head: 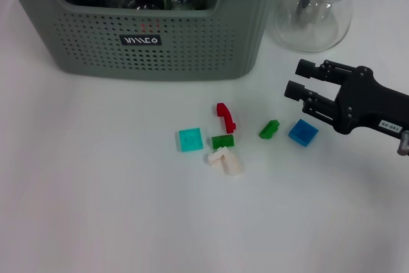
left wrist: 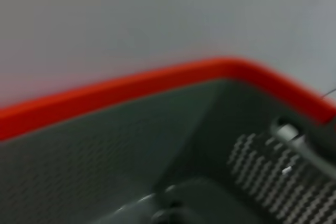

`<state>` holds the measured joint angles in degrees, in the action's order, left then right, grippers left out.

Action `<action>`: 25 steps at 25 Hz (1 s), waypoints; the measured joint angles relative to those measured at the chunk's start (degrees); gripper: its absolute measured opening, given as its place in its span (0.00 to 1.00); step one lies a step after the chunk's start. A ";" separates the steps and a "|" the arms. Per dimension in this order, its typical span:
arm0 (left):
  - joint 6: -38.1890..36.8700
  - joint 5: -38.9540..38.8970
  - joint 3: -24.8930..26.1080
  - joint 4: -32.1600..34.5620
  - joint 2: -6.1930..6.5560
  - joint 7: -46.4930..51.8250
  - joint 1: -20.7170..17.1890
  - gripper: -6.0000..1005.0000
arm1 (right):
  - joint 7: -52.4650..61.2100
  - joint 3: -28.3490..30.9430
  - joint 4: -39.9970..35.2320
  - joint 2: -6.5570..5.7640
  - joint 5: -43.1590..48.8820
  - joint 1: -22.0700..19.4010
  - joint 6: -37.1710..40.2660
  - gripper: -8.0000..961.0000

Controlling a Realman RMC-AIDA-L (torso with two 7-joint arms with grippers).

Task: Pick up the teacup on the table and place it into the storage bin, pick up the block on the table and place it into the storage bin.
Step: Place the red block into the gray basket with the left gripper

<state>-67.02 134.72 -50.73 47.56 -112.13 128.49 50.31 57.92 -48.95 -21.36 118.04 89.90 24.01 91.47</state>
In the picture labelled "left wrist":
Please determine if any grey-green perforated storage bin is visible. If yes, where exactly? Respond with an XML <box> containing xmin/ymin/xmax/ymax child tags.
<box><xmin>0</xmin><ymin>77</ymin><xmax>336</xmax><ymax>224</ymax></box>

